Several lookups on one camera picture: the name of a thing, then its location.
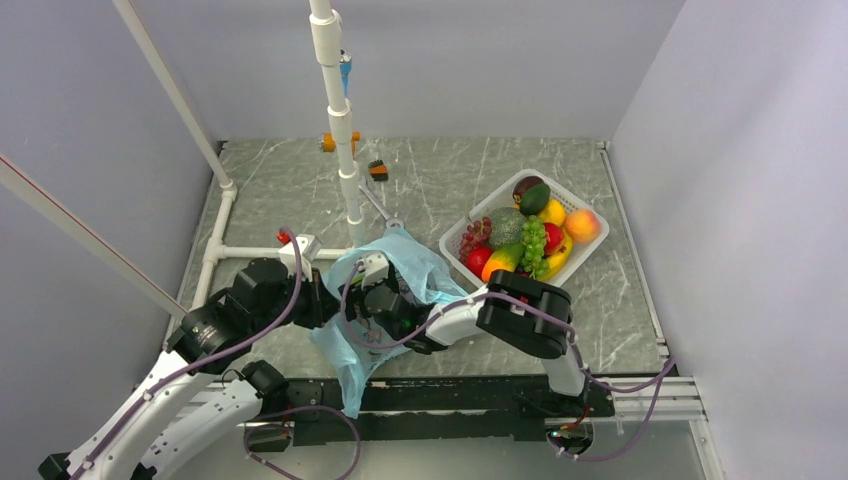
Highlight orange fake fruit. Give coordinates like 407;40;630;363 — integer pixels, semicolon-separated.
480;242;526;282

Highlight wrist white camera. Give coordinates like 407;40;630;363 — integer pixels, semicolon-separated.
354;252;391;289
277;229;323;281

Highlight red fake pomegranate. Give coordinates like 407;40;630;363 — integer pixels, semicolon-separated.
543;222;565;256

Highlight light red fake grapes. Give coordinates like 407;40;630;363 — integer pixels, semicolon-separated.
458;217;491;262

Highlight white plastic basket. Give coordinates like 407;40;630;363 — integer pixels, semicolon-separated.
438;169;610;288

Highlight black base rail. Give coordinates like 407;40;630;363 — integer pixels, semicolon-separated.
257;374;615;446

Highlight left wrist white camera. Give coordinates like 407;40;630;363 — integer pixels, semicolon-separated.
277;229;323;281

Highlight green fake melon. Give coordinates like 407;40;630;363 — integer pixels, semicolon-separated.
486;207;527;249

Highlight fake peach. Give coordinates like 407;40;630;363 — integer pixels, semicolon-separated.
563;209;602;244

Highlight yellow fake lemon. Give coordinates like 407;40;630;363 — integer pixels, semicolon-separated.
537;198;567;227

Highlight white pvc pipe frame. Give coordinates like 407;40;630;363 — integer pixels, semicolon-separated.
1;1;365;318

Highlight red fake apple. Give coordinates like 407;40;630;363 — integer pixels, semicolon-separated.
464;246;493;279

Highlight light blue plastic bag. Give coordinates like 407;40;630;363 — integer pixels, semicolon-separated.
310;227;467;419

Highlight dark brown fake fruit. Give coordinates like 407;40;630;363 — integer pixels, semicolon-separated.
512;175;544;204

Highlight blue handled tool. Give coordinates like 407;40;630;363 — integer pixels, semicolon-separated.
339;49;353;96

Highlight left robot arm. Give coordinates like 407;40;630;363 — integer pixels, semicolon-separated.
38;258;339;479

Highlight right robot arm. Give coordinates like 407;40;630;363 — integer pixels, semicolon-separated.
339;270;590;415

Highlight green fake vegetable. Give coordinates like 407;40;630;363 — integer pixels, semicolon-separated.
518;183;550;216

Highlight silver wrench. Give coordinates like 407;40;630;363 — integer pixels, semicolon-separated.
359;179;405;228

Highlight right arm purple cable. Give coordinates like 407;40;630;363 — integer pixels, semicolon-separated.
339;259;677;464

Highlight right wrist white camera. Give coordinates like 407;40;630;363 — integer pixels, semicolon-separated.
354;252;391;289

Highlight green fake grapes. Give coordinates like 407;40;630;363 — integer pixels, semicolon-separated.
520;215;549;279

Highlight orange black small brush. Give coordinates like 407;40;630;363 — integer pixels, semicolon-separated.
368;159;389;182

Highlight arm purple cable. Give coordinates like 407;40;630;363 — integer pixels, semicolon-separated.
69;226;363;480
339;259;677;464

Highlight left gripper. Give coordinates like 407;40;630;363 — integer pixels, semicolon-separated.
253;265;344;334

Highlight yellow fake banana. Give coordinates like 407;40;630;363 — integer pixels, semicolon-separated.
536;233;574;281

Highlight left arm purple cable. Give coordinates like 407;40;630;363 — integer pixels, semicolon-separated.
69;226;363;480

